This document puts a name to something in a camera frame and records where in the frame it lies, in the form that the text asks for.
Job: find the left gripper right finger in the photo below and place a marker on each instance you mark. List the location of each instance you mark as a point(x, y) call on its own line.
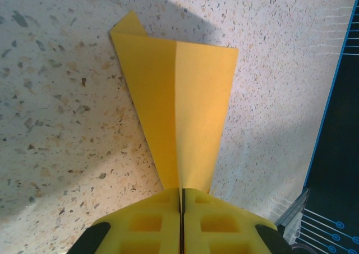
point(218, 223)

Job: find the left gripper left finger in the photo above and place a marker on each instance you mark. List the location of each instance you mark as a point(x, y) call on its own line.
point(146, 223)

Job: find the yellow cloth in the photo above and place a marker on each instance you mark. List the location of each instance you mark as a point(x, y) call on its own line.
point(168, 97)

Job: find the blue table edge trim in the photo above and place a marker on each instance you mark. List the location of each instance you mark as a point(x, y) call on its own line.
point(331, 97)

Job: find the wide aluminium profile rail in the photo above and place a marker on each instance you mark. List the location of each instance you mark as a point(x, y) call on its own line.
point(291, 220)

